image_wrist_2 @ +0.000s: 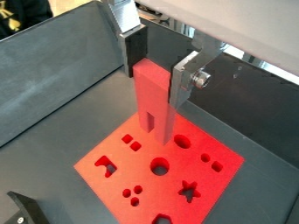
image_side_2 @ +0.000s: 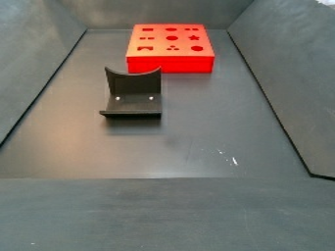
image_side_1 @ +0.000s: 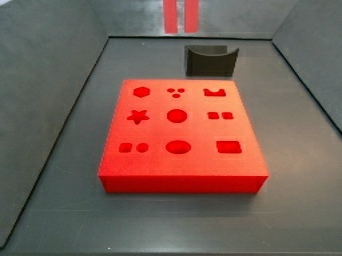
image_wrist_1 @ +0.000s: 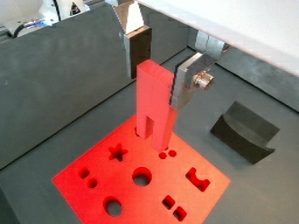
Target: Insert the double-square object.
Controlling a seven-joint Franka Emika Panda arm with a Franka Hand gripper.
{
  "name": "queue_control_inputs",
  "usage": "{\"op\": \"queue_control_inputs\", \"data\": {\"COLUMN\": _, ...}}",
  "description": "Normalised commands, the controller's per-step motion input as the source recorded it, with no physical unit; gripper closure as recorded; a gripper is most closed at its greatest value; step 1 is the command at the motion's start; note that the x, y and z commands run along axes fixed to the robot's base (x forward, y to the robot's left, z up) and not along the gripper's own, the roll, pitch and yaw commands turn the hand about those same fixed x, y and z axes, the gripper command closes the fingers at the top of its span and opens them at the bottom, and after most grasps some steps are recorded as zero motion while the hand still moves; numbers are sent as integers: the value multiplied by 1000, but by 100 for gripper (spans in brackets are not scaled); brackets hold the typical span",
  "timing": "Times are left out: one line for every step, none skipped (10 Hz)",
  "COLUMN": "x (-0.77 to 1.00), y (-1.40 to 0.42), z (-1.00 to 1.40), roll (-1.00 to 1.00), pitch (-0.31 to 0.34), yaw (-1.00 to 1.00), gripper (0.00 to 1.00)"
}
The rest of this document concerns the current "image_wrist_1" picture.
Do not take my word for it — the robot base with cables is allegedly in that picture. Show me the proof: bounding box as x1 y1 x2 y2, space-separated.
0 0 118 40

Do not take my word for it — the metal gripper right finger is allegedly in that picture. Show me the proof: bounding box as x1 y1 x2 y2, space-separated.
170 31 230 110

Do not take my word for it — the black curved block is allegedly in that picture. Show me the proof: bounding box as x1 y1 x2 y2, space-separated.
210 101 281 165

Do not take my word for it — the red shape-sorting board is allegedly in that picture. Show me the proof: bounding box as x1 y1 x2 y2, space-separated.
53 118 230 224

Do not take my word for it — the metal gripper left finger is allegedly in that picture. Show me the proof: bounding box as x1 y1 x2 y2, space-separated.
115 0 153 79

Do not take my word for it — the red double-square peg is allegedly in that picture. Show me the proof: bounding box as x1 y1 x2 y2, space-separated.
137 59 178 152

